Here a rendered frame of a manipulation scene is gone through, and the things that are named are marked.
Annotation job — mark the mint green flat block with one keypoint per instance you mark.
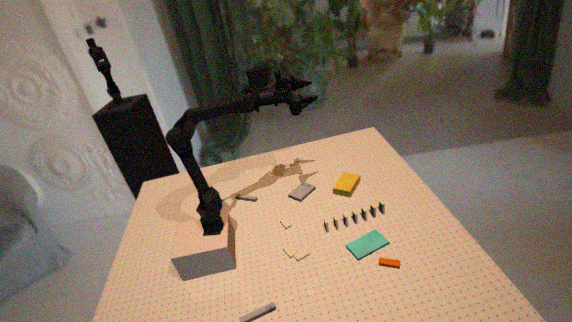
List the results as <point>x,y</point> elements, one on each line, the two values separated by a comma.
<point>367,244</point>

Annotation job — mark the yellow rectangular block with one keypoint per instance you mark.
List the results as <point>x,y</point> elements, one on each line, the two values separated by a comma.
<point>347,184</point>

